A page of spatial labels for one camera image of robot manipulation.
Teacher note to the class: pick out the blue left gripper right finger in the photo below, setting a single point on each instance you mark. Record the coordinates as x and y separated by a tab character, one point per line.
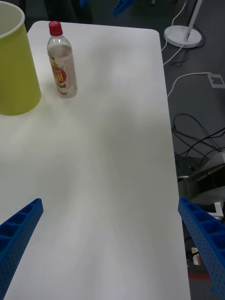
206	239

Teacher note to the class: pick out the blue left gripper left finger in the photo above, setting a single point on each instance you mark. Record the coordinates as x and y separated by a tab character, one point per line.
16	234

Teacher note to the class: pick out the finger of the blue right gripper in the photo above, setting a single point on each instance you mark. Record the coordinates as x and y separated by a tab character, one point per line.
83	2
122	5

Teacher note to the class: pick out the clear bottle with red cap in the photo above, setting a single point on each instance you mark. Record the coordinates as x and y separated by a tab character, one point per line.
64	70

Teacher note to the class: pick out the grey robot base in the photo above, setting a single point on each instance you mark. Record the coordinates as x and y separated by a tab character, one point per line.
211	187

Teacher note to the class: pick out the white floor lamp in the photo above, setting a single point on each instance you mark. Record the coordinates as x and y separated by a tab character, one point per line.
175	35

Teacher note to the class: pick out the yellow-green plastic bin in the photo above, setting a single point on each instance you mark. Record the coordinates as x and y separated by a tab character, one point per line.
14	75

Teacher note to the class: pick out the grey floor socket plate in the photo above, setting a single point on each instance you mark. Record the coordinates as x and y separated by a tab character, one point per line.
216	80

